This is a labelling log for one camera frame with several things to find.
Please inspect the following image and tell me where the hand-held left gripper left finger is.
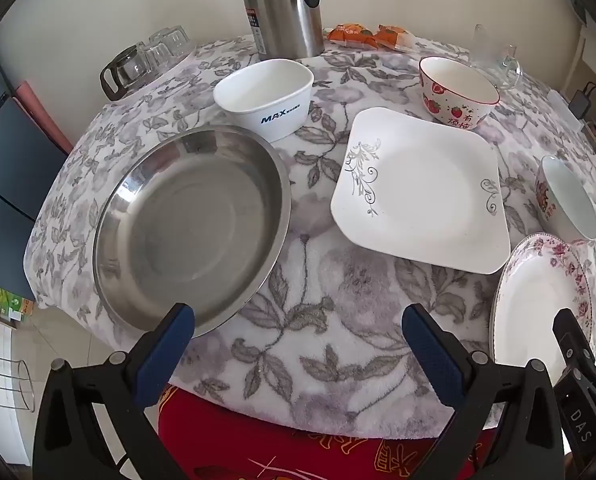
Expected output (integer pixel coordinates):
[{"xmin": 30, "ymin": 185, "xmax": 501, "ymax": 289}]
[{"xmin": 32, "ymin": 302, "xmax": 196, "ymax": 480}]

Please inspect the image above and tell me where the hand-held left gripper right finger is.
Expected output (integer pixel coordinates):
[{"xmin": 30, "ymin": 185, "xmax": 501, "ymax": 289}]
[{"xmin": 402, "ymin": 304, "xmax": 564, "ymax": 480}]

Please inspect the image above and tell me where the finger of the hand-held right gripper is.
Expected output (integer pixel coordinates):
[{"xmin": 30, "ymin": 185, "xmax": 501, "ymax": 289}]
[{"xmin": 552, "ymin": 308, "xmax": 596, "ymax": 381}]

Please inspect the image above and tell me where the pink floral round plate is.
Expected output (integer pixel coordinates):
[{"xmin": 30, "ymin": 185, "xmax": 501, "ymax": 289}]
[{"xmin": 488, "ymin": 232, "xmax": 594, "ymax": 376}]

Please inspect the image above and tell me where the stainless steel basin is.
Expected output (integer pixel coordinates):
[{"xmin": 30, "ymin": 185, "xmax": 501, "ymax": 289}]
[{"xmin": 92, "ymin": 125, "xmax": 293, "ymax": 338}]

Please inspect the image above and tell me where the red patterned white bowl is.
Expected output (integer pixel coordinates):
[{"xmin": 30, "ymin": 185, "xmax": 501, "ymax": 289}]
[{"xmin": 535, "ymin": 155, "xmax": 596, "ymax": 242}]

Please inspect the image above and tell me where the white square plate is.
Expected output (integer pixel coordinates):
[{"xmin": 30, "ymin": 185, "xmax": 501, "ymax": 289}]
[{"xmin": 330, "ymin": 107, "xmax": 511, "ymax": 275}]

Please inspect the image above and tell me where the strawberry print bowl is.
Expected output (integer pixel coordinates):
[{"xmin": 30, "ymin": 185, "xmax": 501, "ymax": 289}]
[{"xmin": 419, "ymin": 56, "xmax": 501, "ymax": 131}]

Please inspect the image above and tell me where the white square bowl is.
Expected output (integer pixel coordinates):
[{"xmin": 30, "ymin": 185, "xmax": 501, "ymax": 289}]
[{"xmin": 213, "ymin": 59, "xmax": 315, "ymax": 143}]

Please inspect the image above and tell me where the grey floral table blanket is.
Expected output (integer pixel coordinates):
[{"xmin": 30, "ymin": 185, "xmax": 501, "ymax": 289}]
[{"xmin": 24, "ymin": 35, "xmax": 596, "ymax": 438}]

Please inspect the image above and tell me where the red printed cloth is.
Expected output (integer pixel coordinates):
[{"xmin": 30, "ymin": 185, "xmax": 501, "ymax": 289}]
[{"xmin": 158, "ymin": 382, "xmax": 498, "ymax": 480}]

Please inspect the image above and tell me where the green box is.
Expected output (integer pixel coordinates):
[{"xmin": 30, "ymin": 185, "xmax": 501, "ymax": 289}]
[{"xmin": 0, "ymin": 277, "xmax": 34, "ymax": 321}]

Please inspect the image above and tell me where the black power adapter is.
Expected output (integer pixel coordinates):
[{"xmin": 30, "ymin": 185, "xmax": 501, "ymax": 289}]
[{"xmin": 569, "ymin": 87, "xmax": 592, "ymax": 113}]

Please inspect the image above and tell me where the dark blue cabinet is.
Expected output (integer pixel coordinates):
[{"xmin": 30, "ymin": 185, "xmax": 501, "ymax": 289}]
[{"xmin": 0, "ymin": 52, "xmax": 74, "ymax": 301}]

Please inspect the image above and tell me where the pink board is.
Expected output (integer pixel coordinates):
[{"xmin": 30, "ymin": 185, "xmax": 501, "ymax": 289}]
[{"xmin": 15, "ymin": 80, "xmax": 74, "ymax": 156}]

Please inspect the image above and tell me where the white round tray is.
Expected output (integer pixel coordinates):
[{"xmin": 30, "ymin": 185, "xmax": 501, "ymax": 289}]
[{"xmin": 110, "ymin": 42, "xmax": 197, "ymax": 103}]

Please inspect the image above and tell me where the clear glass mug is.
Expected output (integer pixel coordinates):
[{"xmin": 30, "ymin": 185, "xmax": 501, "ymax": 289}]
[{"xmin": 470, "ymin": 24, "xmax": 523, "ymax": 90}]

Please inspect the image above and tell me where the small clear drinking glass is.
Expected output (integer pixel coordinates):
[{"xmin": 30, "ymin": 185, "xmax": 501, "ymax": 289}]
[
  {"xmin": 149, "ymin": 26, "xmax": 191, "ymax": 61},
  {"xmin": 143, "ymin": 42, "xmax": 171, "ymax": 75}
]

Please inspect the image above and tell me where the orange snack packet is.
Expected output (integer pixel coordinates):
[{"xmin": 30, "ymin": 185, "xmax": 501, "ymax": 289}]
[
  {"xmin": 327, "ymin": 22, "xmax": 379, "ymax": 48},
  {"xmin": 375, "ymin": 25, "xmax": 416, "ymax": 53}
]

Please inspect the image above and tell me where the stainless steel thermos jug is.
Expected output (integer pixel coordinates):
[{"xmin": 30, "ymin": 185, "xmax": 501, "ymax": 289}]
[{"xmin": 242, "ymin": 0, "xmax": 325, "ymax": 62}]

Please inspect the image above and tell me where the wire rack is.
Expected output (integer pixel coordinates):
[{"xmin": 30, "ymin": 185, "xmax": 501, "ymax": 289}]
[{"xmin": 0, "ymin": 352, "xmax": 36, "ymax": 413}]

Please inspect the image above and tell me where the glass teapot black handle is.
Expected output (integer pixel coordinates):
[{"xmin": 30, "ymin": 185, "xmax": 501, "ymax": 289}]
[{"xmin": 99, "ymin": 45, "xmax": 151, "ymax": 102}]

